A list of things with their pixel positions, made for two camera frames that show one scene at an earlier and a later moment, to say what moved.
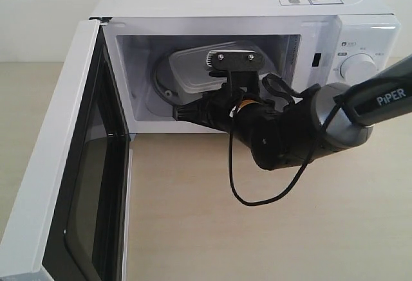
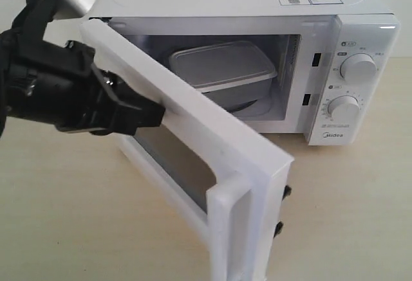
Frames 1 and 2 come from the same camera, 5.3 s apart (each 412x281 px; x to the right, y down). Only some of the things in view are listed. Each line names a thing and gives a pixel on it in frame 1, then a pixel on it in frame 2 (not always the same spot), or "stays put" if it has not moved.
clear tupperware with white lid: [190, 78] stays put
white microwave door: [72, 218] -> [225, 172]
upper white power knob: [357, 67] stays put
